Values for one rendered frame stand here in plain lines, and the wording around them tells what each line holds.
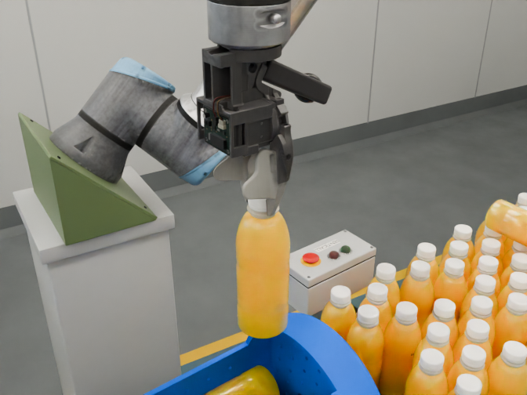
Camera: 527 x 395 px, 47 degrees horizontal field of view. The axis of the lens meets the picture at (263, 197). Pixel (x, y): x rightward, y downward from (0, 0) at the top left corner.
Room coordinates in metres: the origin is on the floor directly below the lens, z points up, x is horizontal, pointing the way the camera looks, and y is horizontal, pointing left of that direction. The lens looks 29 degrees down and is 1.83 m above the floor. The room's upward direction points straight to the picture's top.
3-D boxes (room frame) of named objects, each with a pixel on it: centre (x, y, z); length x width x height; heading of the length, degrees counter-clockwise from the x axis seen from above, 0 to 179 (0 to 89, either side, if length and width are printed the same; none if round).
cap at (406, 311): (0.89, -0.27, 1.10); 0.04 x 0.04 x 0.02
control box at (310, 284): (1.09, -0.14, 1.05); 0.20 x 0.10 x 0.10; 127
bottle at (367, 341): (0.88, -0.20, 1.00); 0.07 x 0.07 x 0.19
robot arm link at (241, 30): (0.66, 0.01, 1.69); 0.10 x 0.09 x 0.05; 37
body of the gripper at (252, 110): (0.66, 0.02, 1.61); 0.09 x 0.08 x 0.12; 127
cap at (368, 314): (0.88, -0.20, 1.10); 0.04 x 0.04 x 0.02
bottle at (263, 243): (0.67, 0.00, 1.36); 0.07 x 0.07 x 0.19
